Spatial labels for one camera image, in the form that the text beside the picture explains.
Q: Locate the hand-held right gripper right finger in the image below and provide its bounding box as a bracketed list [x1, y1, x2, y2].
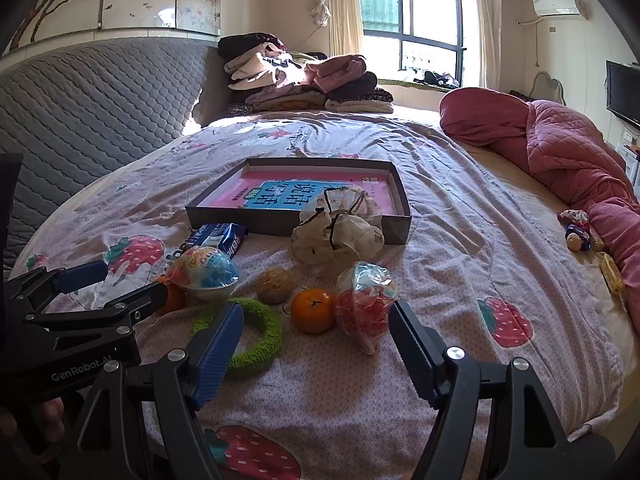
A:
[388, 300, 618, 480]

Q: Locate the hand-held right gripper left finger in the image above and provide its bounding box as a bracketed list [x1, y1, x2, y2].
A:
[59, 301, 246, 480]

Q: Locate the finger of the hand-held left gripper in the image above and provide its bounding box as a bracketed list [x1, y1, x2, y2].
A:
[4, 259, 110, 303]
[24, 281, 169, 332]

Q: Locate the orange tangerine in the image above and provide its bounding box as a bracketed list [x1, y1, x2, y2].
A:
[155, 277, 187, 316]
[291, 287, 336, 335]

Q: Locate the green fuzzy ring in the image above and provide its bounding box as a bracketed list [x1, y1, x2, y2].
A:
[190, 297, 283, 373]

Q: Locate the red toy egg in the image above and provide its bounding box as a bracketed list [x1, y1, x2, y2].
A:
[334, 261, 401, 356]

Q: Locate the blue toy egg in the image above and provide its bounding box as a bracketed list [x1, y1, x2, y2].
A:
[165, 245, 241, 303]

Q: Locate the blue snack packet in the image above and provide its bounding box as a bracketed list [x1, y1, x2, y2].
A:
[180, 222, 249, 256]

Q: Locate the grey cardboard tray box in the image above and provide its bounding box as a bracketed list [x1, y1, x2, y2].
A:
[185, 157, 413, 246]

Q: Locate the cream dotted drawstring bag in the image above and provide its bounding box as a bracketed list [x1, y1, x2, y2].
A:
[291, 185, 386, 266]

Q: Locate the person's left hand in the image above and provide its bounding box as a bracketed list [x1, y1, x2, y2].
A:
[0, 397, 67, 466]

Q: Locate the brown round fruit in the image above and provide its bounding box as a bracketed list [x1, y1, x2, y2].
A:
[256, 267, 294, 305]

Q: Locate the cream bed sheet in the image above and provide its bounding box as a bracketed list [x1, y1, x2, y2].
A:
[390, 105, 640, 411]

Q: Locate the grey quilted headboard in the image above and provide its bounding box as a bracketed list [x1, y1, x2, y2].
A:
[0, 37, 221, 281]

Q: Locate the small doll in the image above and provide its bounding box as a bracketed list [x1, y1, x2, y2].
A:
[565, 225, 593, 253]

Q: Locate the yellow snack packet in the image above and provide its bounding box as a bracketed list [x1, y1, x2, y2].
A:
[597, 252, 626, 296]

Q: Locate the pink quilt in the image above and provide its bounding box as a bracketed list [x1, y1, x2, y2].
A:
[439, 87, 640, 296]

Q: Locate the green windowsill cushion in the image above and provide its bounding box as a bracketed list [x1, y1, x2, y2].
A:
[377, 79, 451, 92]

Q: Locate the dark clothes heap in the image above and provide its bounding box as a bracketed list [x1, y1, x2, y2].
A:
[412, 70, 461, 88]

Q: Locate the pile of folded clothes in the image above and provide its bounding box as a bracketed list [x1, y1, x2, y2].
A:
[217, 32, 396, 115]

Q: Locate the white drawer unit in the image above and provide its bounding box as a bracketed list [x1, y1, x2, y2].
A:
[617, 142, 640, 186]

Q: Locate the heart-shaped chair back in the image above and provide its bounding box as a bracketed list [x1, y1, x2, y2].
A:
[530, 71, 566, 106]

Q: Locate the black television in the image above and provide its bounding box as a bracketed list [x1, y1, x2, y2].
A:
[605, 60, 640, 128]

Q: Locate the cream curtain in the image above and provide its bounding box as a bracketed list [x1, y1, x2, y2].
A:
[467, 0, 503, 93]
[310, 0, 363, 58]

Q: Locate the window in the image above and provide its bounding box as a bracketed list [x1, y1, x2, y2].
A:
[355, 0, 468, 88]

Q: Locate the white air conditioner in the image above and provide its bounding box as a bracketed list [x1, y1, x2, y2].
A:
[531, 0, 588, 20]

